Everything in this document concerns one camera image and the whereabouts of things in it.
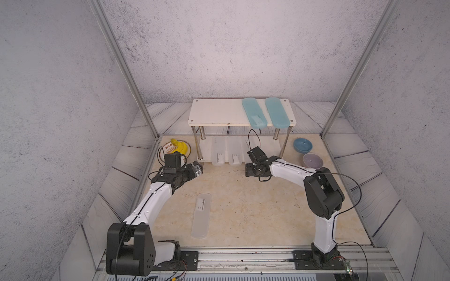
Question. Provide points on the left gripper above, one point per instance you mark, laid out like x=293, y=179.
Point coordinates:
x=192, y=173

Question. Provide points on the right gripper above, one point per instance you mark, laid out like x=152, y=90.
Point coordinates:
x=248, y=170

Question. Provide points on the clear pencil case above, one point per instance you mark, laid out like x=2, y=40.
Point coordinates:
x=245, y=147
x=235, y=157
x=201, y=216
x=218, y=151

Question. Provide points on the teal pencil case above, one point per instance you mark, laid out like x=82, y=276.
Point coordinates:
x=277, y=113
x=254, y=113

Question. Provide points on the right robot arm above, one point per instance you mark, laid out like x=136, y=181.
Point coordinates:
x=324, y=197

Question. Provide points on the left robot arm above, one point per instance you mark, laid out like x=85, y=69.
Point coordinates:
x=131, y=249

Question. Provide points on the white two-tier shelf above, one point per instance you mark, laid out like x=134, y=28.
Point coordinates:
x=228, y=113

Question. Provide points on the yellow banana bunch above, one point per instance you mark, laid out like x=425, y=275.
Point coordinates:
x=179, y=146

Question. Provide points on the patterned round plate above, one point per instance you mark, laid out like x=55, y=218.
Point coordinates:
x=168, y=148

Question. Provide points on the blue ceramic bowl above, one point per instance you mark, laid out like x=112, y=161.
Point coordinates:
x=303, y=145

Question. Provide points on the purple ceramic bowl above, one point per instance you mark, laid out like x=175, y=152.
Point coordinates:
x=312, y=161

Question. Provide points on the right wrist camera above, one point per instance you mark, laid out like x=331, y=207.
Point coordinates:
x=257, y=156

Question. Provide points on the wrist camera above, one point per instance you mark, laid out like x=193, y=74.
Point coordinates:
x=257, y=156
x=174, y=162

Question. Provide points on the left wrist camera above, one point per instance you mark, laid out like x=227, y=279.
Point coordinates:
x=174, y=162

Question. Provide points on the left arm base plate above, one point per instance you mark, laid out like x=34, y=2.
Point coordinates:
x=185, y=260

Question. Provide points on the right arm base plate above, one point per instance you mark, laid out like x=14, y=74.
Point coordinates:
x=311, y=260

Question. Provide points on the aluminium mounting rail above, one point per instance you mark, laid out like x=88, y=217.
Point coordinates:
x=277, y=264

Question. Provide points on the left aluminium frame post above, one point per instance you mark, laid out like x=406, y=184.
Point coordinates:
x=111, y=40

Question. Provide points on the aluminium frame post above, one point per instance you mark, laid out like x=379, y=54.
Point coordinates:
x=111, y=40
x=370, y=47

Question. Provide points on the right aluminium frame post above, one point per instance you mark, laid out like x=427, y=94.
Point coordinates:
x=370, y=47

